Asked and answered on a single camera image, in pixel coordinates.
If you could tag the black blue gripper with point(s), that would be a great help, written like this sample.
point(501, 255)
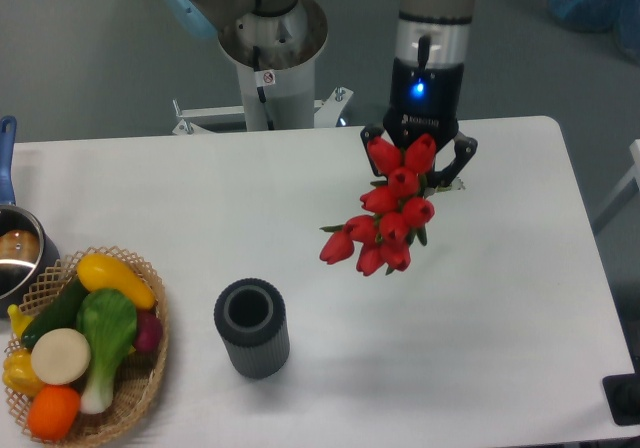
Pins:
point(422, 101)

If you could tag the red tulip bouquet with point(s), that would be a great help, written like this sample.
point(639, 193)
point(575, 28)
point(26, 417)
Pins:
point(396, 212)

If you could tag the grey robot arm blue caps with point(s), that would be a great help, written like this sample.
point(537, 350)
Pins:
point(430, 33)

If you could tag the blue plastic bag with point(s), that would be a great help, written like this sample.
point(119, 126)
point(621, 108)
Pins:
point(620, 17)

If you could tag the dark grey ribbed vase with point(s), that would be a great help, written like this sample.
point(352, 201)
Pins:
point(250, 317)

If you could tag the black box at table edge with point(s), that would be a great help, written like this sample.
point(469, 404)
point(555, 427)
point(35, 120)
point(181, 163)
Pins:
point(622, 394)

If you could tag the purple red radish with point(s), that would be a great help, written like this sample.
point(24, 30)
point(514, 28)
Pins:
point(149, 332)

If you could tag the yellow squash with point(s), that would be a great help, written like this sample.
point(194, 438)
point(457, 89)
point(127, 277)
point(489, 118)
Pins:
point(98, 271)

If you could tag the green bok choy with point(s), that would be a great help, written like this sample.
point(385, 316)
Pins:
point(108, 321)

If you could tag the woven wicker basket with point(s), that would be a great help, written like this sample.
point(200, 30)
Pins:
point(137, 380)

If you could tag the dark green cucumber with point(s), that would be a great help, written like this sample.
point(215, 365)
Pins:
point(61, 312)

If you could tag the cream round radish slice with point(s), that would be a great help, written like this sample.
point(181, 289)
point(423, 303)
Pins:
point(61, 356)

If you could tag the yellow banana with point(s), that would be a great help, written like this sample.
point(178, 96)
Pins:
point(19, 321)

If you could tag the orange fruit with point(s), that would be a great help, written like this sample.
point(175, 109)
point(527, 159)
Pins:
point(52, 412)

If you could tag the yellow bell pepper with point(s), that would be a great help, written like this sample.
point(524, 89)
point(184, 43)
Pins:
point(19, 375)

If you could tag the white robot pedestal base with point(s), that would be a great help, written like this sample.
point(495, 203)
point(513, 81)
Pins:
point(275, 60)

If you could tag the white furniture frame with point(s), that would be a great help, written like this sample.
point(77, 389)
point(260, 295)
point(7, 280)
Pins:
point(621, 194)

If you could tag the steel saucepan blue handle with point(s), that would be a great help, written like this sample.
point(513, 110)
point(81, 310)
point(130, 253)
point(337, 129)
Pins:
point(26, 249)

